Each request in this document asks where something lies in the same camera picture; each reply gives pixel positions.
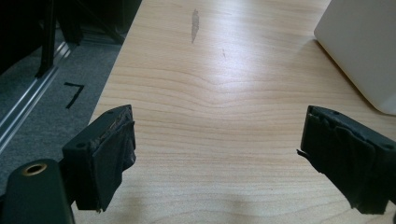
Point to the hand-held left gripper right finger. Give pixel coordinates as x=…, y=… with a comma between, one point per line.
x=351, y=161

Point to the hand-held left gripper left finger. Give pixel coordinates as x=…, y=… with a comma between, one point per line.
x=99, y=161

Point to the white plastic storage box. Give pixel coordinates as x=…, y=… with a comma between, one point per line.
x=364, y=46

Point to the aluminium floor rail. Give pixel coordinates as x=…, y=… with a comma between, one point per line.
x=28, y=102

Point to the black stand post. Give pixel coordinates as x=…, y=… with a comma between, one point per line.
x=48, y=40

